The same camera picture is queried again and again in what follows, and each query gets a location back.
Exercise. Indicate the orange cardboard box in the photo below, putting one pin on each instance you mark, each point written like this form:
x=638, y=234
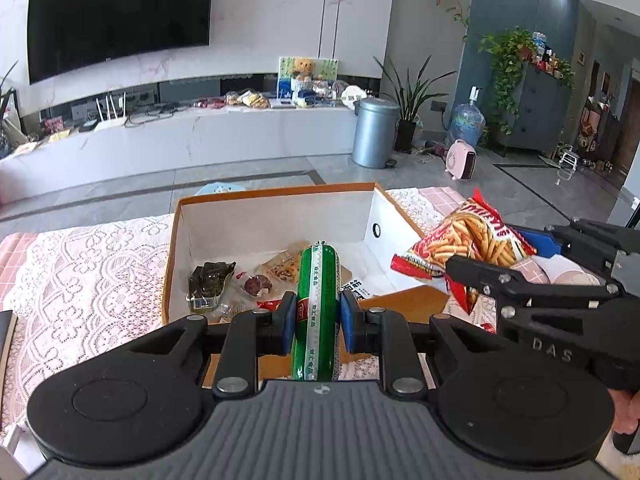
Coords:
x=234, y=251

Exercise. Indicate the teddy bear gift box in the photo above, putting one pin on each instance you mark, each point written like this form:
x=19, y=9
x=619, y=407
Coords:
x=306, y=82

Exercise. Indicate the snack pile on cabinet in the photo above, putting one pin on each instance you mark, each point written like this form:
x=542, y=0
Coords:
x=248, y=98

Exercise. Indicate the white tv cabinet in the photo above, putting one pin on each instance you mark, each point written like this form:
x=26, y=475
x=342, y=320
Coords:
x=194, y=137

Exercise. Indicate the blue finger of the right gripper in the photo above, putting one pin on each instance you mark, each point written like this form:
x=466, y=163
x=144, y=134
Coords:
x=510, y=288
x=590, y=244

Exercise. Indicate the dark notebook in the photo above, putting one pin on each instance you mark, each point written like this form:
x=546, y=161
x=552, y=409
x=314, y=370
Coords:
x=8, y=320

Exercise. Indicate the red fries snack bag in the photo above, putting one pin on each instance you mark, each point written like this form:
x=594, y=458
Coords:
x=475, y=231

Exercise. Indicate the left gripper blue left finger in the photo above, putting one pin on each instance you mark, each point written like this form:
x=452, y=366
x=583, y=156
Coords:
x=241, y=343

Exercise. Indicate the white sock foot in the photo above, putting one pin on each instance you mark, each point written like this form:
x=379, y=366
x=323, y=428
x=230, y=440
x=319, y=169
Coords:
x=562, y=271

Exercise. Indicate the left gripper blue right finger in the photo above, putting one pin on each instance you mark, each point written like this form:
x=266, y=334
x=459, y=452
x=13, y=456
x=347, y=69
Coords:
x=385, y=334

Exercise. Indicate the green sausage stick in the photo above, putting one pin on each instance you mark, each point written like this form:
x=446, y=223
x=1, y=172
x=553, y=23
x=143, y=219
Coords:
x=317, y=324

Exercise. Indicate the black wall television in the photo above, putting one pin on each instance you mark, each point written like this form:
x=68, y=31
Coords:
x=64, y=35

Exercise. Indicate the green potted floor plant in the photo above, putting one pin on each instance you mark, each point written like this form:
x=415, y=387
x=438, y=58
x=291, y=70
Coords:
x=409, y=93

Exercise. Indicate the peanut snack clear bag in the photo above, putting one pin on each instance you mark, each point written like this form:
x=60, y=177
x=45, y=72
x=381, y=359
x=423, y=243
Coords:
x=284, y=269

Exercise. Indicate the blue water jug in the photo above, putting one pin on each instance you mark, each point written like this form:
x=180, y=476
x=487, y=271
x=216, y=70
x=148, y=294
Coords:
x=467, y=122

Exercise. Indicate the white lace tablecloth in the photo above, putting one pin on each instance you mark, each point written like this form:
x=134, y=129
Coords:
x=80, y=292

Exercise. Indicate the dark seaweed snack packet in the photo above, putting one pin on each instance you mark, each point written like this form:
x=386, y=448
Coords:
x=207, y=284

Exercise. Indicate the person right hand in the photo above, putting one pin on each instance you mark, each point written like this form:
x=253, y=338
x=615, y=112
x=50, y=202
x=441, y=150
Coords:
x=627, y=411

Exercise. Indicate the white latiao snack packet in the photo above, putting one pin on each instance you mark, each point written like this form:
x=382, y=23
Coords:
x=357, y=289

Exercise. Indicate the dark grey drawer cabinet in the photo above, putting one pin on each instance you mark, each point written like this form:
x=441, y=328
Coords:
x=542, y=104

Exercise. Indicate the pink small heater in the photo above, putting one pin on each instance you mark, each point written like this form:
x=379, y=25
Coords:
x=460, y=160

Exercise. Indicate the small red date packet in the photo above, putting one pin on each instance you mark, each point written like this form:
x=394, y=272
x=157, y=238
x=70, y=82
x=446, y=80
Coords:
x=255, y=285

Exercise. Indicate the trailing green ivy plant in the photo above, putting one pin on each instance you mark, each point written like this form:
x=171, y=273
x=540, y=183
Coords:
x=511, y=52

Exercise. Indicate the grey metal trash bin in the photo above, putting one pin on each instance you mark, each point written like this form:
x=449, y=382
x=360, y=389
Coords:
x=375, y=132

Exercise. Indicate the white wifi router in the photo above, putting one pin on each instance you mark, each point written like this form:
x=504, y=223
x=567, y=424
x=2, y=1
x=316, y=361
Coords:
x=111, y=114

